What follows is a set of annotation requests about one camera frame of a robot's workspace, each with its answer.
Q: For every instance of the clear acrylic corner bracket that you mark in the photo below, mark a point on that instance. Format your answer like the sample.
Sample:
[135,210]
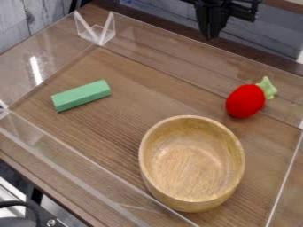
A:
[97,34]

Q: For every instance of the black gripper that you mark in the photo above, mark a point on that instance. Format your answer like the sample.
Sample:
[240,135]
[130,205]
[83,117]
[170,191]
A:
[214,12]

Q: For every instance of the red plush strawberry toy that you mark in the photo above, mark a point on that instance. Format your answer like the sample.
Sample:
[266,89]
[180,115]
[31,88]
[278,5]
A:
[248,100]

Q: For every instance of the green rectangular block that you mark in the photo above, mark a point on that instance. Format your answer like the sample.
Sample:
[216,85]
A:
[81,95]

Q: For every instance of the black metal table frame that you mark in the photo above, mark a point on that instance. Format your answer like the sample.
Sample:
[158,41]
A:
[45,218]

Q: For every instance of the wooden bowl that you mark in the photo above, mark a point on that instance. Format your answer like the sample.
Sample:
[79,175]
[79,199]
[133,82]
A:
[193,162]

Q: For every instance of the clear acrylic tray wall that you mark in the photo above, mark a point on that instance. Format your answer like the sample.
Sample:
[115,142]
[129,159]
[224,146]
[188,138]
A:
[79,156]

